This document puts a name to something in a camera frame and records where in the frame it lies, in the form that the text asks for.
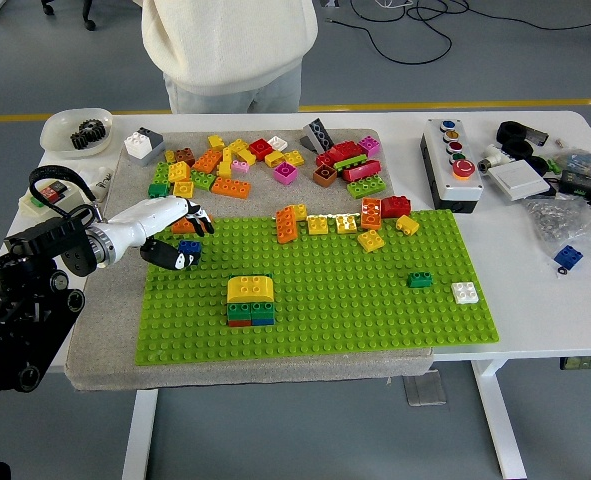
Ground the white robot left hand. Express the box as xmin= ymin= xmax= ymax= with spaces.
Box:
xmin=102 ymin=196 xmax=216 ymax=271

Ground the blue square brick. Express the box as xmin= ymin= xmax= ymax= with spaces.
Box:
xmin=553 ymin=244 xmax=585 ymax=269
xmin=177 ymin=239 xmax=202 ymax=266

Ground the yellow curved brick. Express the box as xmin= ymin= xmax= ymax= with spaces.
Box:
xmin=226 ymin=274 xmax=276 ymax=305

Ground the magenta square brick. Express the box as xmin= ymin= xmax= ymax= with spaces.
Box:
xmin=273 ymin=162 xmax=300 ymax=186

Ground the lime long brick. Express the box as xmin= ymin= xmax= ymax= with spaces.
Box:
xmin=346 ymin=175 xmax=390 ymax=200
xmin=152 ymin=161 xmax=174 ymax=187

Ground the white square brick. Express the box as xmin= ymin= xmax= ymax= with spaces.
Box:
xmin=123 ymin=129 xmax=152 ymax=159
xmin=449 ymin=281 xmax=480 ymax=305

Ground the yellow narrow brick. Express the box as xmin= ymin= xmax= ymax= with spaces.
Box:
xmin=217 ymin=147 xmax=235 ymax=179

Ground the red square brick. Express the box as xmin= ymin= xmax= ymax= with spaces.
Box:
xmin=248 ymin=138 xmax=275 ymax=162

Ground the brown square brick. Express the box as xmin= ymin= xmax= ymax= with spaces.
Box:
xmin=312 ymin=163 xmax=338 ymax=189

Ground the grey patterned sloped brick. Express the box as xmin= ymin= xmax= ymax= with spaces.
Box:
xmin=300 ymin=118 xmax=336 ymax=154

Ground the green studded baseplate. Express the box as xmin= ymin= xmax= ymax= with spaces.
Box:
xmin=133 ymin=209 xmax=501 ymax=366

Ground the large red brick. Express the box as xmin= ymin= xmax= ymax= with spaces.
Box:
xmin=315 ymin=141 xmax=364 ymax=169

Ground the lime flat brick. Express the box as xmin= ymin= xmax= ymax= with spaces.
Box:
xmin=332 ymin=154 xmax=369 ymax=171

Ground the red long brick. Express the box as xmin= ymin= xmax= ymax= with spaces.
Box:
xmin=340 ymin=159 xmax=382 ymax=184

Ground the white plastic tube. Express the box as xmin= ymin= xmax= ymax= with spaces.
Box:
xmin=82 ymin=167 xmax=115 ymax=201

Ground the white bowl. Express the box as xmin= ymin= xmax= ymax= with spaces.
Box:
xmin=39 ymin=107 xmax=115 ymax=160

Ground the person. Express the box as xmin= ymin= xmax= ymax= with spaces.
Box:
xmin=141 ymin=0 xmax=320 ymax=115

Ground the grey-brown mat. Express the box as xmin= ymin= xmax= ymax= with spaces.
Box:
xmin=64 ymin=128 xmax=436 ymax=392

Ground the black office chair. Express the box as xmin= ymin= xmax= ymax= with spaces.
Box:
xmin=39 ymin=0 xmax=99 ymax=32

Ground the white table leg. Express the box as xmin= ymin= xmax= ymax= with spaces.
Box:
xmin=122 ymin=388 xmax=159 ymax=480
xmin=472 ymin=359 xmax=529 ymax=480

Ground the grey button control box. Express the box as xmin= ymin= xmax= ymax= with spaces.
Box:
xmin=419 ymin=118 xmax=485 ymax=214

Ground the white pipe fitting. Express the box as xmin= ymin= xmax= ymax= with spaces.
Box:
xmin=477 ymin=144 xmax=516 ymax=174

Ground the grey black block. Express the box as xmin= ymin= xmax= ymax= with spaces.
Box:
xmin=524 ymin=124 xmax=550 ymax=147

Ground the clear bag of screws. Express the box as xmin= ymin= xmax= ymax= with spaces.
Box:
xmin=522 ymin=197 xmax=591 ymax=251

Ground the black power adapter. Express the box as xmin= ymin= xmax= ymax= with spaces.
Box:
xmin=557 ymin=169 xmax=591 ymax=206

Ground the clear bag of parts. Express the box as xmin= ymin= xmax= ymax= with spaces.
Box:
xmin=549 ymin=147 xmax=591 ymax=181

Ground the beige switch box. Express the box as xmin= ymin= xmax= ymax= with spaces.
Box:
xmin=18 ymin=178 xmax=94 ymax=221

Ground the black floor cable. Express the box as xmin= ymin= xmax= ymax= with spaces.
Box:
xmin=324 ymin=0 xmax=591 ymax=66

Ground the white switch plate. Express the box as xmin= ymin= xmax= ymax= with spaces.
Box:
xmin=487 ymin=160 xmax=552 ymax=202

